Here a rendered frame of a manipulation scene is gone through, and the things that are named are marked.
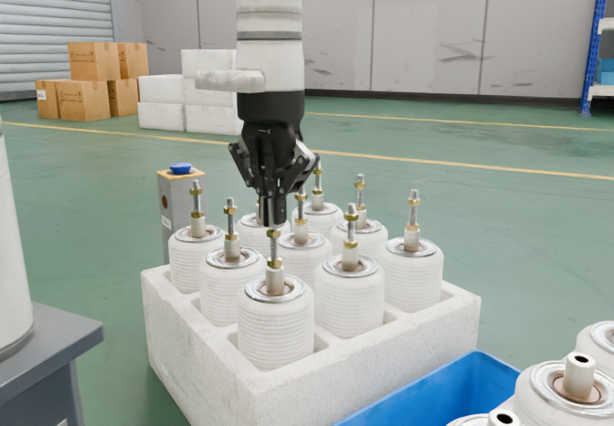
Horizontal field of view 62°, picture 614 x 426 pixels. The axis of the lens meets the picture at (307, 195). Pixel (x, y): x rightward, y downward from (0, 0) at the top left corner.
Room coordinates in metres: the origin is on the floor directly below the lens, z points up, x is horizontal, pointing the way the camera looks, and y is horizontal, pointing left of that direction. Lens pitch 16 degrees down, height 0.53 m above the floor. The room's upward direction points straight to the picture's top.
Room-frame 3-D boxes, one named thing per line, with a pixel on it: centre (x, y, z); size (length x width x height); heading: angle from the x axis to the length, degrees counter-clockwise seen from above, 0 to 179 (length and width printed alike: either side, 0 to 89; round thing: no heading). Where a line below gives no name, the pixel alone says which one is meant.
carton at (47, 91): (4.35, 2.07, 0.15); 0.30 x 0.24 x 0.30; 153
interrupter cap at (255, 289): (0.57, 0.04, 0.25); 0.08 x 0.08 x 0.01
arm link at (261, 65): (0.56, 0.05, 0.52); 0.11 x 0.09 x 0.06; 139
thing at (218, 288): (0.67, 0.11, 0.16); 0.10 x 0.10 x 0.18
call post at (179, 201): (0.93, 0.24, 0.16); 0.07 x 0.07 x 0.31; 35
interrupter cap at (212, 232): (0.76, 0.17, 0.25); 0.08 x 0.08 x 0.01
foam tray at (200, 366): (0.74, 0.01, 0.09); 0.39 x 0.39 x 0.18; 35
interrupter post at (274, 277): (0.57, 0.04, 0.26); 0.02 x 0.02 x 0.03
